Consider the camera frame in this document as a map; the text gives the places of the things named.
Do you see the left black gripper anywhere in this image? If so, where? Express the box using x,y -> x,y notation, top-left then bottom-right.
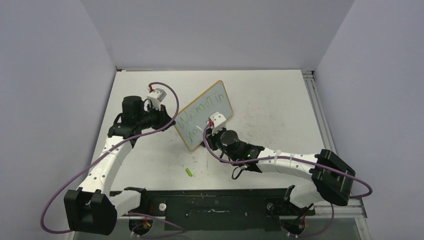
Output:
136,102 -> 175,132

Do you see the yellow framed whiteboard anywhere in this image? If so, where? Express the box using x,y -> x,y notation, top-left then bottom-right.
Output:
175,80 -> 233,152

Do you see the green marker cap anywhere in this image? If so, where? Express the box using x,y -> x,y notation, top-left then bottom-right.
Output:
185,168 -> 193,177

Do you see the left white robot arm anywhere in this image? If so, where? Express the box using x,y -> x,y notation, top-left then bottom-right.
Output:
63,93 -> 175,235

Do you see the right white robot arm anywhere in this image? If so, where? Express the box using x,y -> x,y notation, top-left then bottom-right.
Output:
203,128 -> 356,214

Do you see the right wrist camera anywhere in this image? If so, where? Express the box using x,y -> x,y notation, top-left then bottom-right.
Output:
209,111 -> 227,135

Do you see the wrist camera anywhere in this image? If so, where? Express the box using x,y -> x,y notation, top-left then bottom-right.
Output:
209,111 -> 227,135
146,88 -> 167,111

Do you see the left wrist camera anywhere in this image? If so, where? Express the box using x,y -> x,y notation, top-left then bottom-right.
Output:
146,88 -> 167,111

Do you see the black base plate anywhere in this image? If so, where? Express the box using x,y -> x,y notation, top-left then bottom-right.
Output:
133,188 -> 316,231

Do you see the aluminium rail frame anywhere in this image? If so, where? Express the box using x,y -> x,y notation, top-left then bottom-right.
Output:
301,70 -> 367,219

